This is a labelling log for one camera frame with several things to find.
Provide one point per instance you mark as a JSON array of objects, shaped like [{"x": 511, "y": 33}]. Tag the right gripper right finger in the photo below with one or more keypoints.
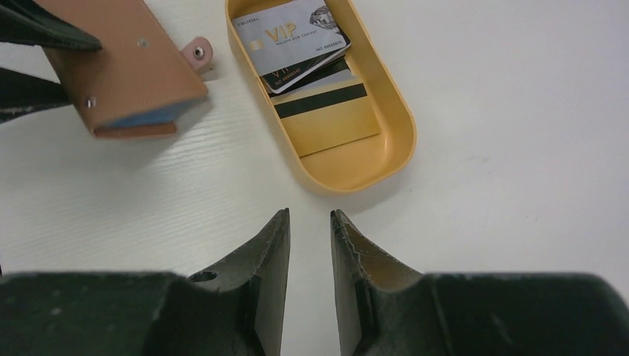
[{"x": 384, "y": 307}]

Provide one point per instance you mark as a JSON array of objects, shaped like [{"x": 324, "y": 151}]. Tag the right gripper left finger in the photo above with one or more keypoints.
[{"x": 232, "y": 307}]

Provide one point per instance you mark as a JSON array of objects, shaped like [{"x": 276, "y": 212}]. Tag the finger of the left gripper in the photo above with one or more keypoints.
[
  {"x": 27, "y": 23},
  {"x": 22, "y": 94}
]

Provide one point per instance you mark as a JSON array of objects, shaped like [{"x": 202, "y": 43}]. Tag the tan oval tray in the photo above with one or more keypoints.
[{"x": 357, "y": 165}]

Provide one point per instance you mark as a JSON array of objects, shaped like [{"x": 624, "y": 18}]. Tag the gold card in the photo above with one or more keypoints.
[{"x": 326, "y": 116}]

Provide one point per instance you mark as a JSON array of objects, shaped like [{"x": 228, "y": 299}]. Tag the silver striped card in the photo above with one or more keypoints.
[{"x": 289, "y": 34}]

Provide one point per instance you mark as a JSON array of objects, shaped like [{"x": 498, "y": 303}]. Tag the black VIP card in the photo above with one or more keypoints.
[{"x": 282, "y": 79}]

